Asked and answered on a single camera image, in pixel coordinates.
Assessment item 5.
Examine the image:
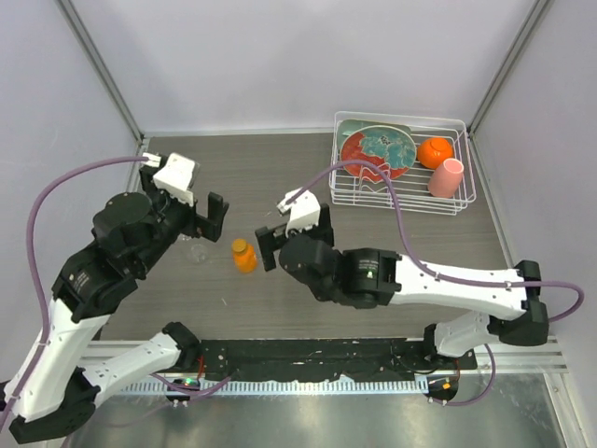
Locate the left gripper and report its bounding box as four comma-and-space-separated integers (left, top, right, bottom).
137, 164, 230, 273

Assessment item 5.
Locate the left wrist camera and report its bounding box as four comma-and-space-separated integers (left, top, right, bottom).
153, 153, 200, 206

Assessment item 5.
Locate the pink cup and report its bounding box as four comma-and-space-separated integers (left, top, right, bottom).
427, 158, 464, 199

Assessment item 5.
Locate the orange bowl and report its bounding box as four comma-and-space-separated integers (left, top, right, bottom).
417, 137, 453, 170

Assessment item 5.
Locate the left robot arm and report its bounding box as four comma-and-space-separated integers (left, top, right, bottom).
1, 167, 229, 444

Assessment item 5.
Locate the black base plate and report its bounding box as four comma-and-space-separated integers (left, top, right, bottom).
196, 338, 478, 383

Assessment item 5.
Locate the teal square plate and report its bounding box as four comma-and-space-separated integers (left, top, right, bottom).
336, 119, 411, 149

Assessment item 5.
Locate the clear bottle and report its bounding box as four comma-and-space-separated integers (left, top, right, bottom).
189, 244, 209, 264

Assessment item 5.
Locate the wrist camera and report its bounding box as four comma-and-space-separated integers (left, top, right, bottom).
276, 189, 320, 231
153, 153, 200, 206

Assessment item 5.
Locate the white cable duct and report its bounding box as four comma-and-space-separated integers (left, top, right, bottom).
119, 375, 428, 397

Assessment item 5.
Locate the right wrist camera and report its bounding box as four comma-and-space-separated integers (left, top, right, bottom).
276, 189, 320, 231

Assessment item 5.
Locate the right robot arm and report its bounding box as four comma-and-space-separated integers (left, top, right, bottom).
255, 204, 549, 369

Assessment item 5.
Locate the orange bottle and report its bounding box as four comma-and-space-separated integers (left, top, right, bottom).
232, 240, 257, 273

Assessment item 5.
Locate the white wire dish rack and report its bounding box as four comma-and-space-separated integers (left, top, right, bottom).
328, 111, 477, 216

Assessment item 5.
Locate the orange bottle cap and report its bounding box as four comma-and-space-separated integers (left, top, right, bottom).
231, 238, 248, 254

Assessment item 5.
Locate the red teal floral plate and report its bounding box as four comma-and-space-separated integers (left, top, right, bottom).
340, 125, 417, 180

